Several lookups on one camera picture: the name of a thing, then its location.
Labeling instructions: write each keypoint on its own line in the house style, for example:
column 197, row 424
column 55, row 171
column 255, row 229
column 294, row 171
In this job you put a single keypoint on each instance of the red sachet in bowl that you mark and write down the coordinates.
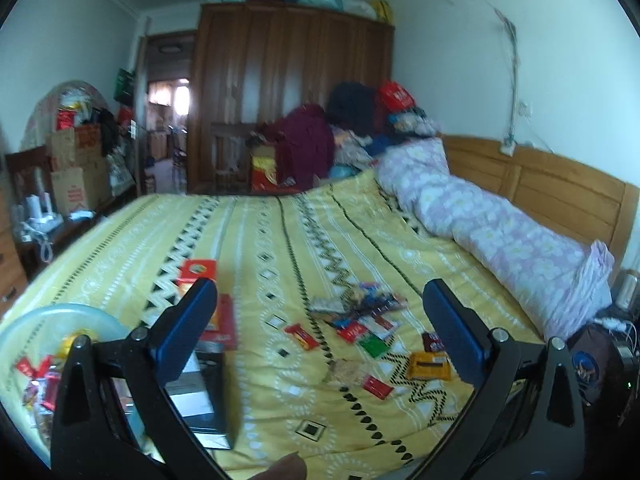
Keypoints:
column 25, row 367

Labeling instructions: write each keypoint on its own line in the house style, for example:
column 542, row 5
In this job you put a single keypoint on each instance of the white red snack bag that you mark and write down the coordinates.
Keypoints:
column 379, row 325

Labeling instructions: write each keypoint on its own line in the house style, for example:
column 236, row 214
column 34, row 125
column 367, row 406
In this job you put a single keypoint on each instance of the wooden wardrobe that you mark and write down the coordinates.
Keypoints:
column 255, row 62

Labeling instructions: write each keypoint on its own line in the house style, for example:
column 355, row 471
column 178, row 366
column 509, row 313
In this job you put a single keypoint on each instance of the red orange upright box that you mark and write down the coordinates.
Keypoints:
column 193, row 269

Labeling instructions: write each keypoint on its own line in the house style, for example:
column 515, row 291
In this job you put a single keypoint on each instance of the orange snack packet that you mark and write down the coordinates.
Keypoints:
column 429, row 365

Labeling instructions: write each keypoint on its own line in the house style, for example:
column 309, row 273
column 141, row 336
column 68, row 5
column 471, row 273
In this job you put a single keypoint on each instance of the green snack packet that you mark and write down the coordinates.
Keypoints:
column 374, row 347

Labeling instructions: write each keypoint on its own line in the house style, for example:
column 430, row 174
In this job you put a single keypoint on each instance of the maroon clothes pile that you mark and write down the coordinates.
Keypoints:
column 304, row 144

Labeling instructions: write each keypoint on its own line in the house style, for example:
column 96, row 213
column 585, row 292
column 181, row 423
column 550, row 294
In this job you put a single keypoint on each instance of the black box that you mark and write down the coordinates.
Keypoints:
column 198, row 396

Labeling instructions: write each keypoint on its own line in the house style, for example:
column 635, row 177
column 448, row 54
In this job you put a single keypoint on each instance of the clear glass bowl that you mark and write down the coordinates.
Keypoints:
column 34, row 336

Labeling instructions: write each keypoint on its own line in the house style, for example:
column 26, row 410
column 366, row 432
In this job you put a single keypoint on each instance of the blue snack packet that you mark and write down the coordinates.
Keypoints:
column 373, row 299

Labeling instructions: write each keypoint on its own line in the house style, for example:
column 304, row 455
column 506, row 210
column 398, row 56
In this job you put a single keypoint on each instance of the wooden chair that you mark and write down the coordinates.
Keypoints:
column 231, row 158

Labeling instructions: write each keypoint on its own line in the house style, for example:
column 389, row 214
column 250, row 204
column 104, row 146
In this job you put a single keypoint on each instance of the cardboard box upper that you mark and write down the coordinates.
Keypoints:
column 75, row 147

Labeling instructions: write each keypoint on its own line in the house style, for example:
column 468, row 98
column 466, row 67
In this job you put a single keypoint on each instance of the wooden headboard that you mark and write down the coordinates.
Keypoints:
column 569, row 197

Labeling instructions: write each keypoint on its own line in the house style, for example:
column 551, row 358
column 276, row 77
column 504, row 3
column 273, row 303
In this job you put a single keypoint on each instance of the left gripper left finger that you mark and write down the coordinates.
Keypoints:
column 91, row 438

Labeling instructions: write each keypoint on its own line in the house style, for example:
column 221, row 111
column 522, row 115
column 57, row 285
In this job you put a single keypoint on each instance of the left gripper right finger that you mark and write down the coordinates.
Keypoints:
column 524, row 419

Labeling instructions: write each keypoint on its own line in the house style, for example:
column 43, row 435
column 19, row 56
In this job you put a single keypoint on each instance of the cardboard box lower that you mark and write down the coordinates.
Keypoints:
column 81, row 188

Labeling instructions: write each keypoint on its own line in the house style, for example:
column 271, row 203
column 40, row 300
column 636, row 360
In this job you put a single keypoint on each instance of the dark red chip bag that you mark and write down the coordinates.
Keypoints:
column 432, row 343

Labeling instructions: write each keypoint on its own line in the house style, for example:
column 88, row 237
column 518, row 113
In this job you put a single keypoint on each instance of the flat red box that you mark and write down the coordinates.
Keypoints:
column 221, row 329

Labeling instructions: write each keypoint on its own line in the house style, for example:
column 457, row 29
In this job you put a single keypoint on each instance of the pink floral rolled quilt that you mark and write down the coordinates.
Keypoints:
column 559, row 283

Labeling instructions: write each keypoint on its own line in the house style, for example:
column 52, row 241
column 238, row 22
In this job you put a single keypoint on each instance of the cardboard box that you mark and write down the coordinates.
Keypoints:
column 75, row 147
column 81, row 188

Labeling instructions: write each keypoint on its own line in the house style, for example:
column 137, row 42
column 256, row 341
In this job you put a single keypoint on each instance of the red flat snack packet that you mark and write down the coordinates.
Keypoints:
column 376, row 387

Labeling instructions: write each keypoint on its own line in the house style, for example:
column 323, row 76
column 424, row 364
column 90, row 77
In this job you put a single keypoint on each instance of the yellow patterned bedspread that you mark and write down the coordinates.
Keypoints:
column 294, row 385

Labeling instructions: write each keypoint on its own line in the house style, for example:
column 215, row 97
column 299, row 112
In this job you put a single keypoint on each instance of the white wifi router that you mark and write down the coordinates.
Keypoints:
column 40, row 213

